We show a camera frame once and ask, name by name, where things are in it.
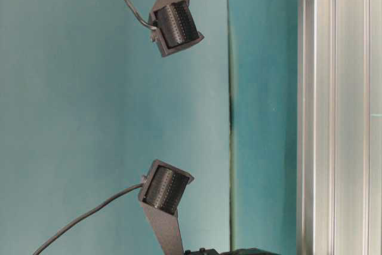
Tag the lower black gripper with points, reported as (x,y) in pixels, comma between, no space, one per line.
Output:
(243,251)

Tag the silver aluminium extrusion rail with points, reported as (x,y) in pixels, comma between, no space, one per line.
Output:
(339,127)

